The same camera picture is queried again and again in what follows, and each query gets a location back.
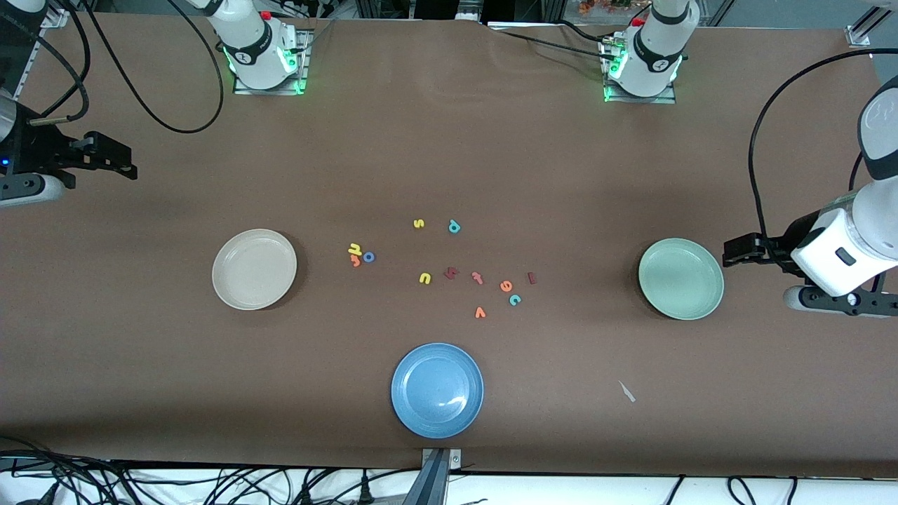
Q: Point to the aluminium frame rail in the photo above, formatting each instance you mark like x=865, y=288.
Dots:
x=859, y=34
x=59, y=17

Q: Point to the white paper scrap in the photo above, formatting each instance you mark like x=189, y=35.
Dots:
x=626, y=392

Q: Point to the orange artificial flowers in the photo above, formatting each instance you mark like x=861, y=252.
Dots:
x=603, y=5

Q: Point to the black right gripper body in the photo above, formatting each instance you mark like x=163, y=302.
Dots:
x=41, y=151

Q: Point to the beige brown plate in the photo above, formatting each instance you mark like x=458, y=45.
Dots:
x=254, y=270

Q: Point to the blue plate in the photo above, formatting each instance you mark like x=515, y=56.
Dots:
x=437, y=390

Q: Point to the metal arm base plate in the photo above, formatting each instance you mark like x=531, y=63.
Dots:
x=304, y=77
x=631, y=100

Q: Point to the green plate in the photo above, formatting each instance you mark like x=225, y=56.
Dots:
x=680, y=278

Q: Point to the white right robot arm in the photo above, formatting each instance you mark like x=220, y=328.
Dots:
x=263, y=70

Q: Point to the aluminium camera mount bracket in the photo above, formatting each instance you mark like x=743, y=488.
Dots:
x=438, y=484

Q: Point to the brown table cover sheet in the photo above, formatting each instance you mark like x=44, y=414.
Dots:
x=491, y=140

